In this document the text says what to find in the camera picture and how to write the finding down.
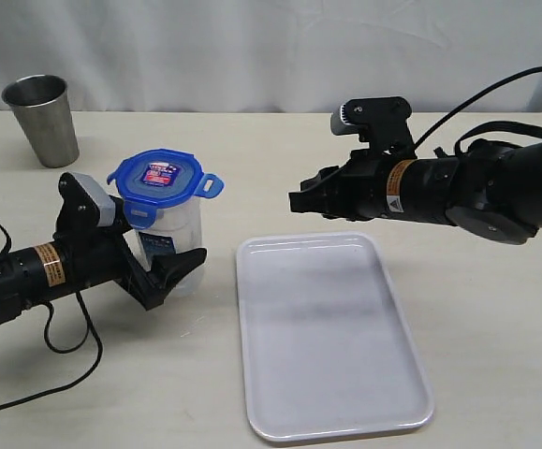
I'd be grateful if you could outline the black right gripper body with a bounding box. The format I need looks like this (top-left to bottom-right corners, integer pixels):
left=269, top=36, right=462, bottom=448
left=321, top=150, right=392, bottom=222

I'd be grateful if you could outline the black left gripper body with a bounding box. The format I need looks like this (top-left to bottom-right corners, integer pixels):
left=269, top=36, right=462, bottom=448
left=59, top=231, right=129, bottom=293

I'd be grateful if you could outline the blue plastic lid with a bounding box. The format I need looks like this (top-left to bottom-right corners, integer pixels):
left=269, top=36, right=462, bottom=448
left=107, top=149, right=225, bottom=230

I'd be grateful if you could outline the clear tall plastic container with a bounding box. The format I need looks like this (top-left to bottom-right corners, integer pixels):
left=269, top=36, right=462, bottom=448
left=132, top=196, right=205, bottom=298

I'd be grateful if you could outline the stainless steel cup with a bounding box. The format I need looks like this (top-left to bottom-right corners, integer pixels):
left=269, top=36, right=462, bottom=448
left=1, top=74, right=80, bottom=168

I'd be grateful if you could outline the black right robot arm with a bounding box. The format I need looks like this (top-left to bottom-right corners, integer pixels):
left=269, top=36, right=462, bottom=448
left=288, top=121, right=542, bottom=245

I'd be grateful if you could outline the white rectangular plastic tray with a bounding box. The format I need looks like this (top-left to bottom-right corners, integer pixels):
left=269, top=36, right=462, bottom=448
left=236, top=231, right=435, bottom=445

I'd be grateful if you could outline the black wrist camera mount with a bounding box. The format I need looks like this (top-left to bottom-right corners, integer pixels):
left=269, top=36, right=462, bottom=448
left=53, top=172, right=116, bottom=239

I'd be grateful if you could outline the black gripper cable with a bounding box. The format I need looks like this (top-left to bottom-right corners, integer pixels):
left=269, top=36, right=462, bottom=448
left=413, top=65, right=542, bottom=151
left=0, top=215, right=104, bottom=415

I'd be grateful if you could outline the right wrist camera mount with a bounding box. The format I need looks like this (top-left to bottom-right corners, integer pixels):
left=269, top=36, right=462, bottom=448
left=330, top=96, right=416, bottom=157

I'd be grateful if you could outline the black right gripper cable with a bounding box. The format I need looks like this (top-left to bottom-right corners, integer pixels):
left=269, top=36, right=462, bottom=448
left=413, top=65, right=542, bottom=151

